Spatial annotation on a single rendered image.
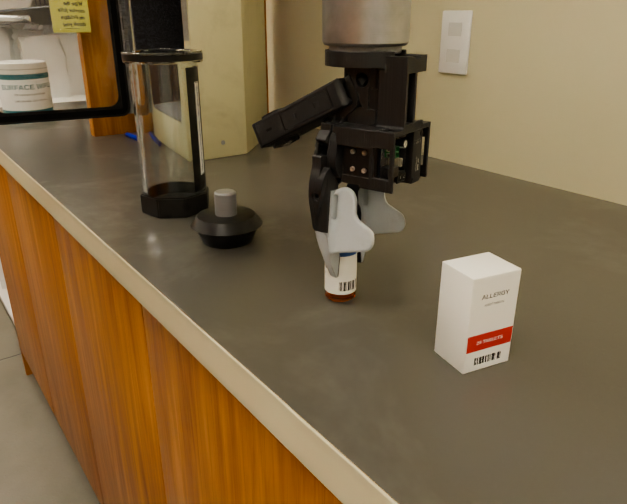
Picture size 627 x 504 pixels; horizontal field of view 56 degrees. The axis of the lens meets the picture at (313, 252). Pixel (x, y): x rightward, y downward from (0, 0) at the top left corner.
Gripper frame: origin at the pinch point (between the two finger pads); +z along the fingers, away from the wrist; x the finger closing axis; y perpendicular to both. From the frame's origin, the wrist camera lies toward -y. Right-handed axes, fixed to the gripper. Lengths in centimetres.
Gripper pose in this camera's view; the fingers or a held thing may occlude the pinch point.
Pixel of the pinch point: (341, 255)
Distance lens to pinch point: 60.0
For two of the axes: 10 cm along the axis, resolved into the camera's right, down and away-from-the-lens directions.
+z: 0.0, 9.2, 3.8
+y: 8.1, 2.2, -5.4
